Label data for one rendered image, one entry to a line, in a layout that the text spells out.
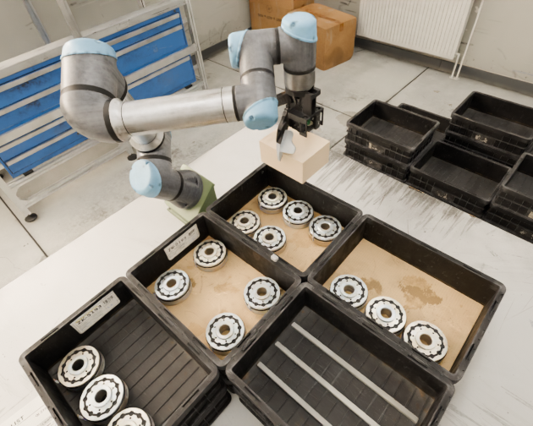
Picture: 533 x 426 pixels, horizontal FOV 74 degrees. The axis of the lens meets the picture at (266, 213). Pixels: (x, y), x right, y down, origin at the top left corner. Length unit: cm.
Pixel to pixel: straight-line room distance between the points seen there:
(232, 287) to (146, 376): 31
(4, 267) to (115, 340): 174
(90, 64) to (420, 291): 100
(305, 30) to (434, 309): 77
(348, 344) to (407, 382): 15
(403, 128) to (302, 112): 137
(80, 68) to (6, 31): 253
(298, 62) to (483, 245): 93
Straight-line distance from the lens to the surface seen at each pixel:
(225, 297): 106
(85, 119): 87
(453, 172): 219
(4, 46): 345
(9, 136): 264
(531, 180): 212
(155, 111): 82
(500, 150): 225
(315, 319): 101
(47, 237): 276
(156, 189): 123
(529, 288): 140
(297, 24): 83
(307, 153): 98
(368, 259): 112
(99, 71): 93
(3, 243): 291
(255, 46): 83
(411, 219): 143
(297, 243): 114
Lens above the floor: 174
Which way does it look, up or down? 48 degrees down
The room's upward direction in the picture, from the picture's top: 6 degrees counter-clockwise
